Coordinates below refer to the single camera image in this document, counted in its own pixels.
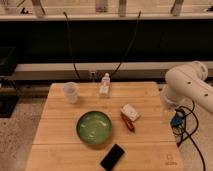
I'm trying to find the white small box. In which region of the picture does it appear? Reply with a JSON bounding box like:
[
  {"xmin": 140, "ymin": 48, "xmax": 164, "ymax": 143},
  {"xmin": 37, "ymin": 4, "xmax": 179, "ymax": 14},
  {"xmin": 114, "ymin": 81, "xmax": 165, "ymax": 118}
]
[{"xmin": 121, "ymin": 104, "xmax": 140, "ymax": 122}]

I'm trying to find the green ceramic bowl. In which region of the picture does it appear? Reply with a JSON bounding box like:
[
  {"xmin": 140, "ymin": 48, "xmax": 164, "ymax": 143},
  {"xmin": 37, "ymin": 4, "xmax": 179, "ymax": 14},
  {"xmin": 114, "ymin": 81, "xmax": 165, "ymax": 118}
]
[{"xmin": 76, "ymin": 111, "xmax": 112, "ymax": 145}]

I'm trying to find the wall power outlet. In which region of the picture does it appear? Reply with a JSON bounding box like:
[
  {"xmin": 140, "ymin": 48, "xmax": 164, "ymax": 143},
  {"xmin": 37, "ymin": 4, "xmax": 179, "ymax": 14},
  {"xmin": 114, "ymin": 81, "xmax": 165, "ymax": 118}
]
[{"xmin": 88, "ymin": 70, "xmax": 97, "ymax": 81}]

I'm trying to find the black floor cable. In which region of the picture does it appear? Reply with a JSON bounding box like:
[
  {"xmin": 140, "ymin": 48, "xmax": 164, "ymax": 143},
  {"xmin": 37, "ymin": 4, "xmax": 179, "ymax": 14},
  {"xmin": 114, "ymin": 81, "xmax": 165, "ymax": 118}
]
[{"xmin": 172, "ymin": 100, "xmax": 208, "ymax": 171}]

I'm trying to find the black equipment on left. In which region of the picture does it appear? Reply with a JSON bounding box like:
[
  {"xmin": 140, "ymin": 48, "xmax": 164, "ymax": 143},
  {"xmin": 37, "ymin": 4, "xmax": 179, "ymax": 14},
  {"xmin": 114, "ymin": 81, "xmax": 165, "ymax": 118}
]
[{"xmin": 0, "ymin": 47, "xmax": 19, "ymax": 118}]

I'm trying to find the left black cable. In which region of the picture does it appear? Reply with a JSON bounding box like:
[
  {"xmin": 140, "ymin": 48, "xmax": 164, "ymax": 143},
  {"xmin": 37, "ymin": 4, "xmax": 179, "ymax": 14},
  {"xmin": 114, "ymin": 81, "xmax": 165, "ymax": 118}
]
[{"xmin": 62, "ymin": 11, "xmax": 82, "ymax": 81}]

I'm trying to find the clear plastic cup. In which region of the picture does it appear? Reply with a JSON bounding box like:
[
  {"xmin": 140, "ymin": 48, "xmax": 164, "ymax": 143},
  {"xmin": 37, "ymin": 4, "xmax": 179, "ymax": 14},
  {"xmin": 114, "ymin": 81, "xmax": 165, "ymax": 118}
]
[{"xmin": 62, "ymin": 82, "xmax": 78, "ymax": 103}]

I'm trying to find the blue connector box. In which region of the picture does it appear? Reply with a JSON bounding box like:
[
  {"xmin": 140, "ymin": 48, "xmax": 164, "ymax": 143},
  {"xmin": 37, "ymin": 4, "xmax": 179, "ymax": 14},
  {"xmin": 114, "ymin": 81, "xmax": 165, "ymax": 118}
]
[{"xmin": 170, "ymin": 112, "xmax": 184, "ymax": 127}]

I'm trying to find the black smartphone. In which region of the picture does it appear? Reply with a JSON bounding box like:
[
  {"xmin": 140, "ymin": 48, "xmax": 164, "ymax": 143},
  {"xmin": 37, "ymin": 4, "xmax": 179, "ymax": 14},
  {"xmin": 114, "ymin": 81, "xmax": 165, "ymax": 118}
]
[{"xmin": 100, "ymin": 144, "xmax": 125, "ymax": 171}]

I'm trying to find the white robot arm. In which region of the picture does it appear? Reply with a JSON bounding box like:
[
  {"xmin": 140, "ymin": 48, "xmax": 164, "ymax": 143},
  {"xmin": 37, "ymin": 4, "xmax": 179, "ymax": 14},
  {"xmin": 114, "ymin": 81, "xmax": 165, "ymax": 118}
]
[{"xmin": 160, "ymin": 61, "xmax": 213, "ymax": 115}]

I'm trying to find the right black cable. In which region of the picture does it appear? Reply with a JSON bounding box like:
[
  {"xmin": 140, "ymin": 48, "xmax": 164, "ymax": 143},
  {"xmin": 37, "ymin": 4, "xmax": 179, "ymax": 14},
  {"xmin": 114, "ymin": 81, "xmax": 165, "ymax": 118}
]
[{"xmin": 109, "ymin": 10, "xmax": 142, "ymax": 79}]

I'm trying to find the small white bottle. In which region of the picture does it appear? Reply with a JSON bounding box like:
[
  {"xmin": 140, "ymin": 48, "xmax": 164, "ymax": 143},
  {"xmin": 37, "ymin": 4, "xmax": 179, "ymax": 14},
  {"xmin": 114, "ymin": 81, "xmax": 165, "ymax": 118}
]
[{"xmin": 99, "ymin": 73, "xmax": 110, "ymax": 95}]

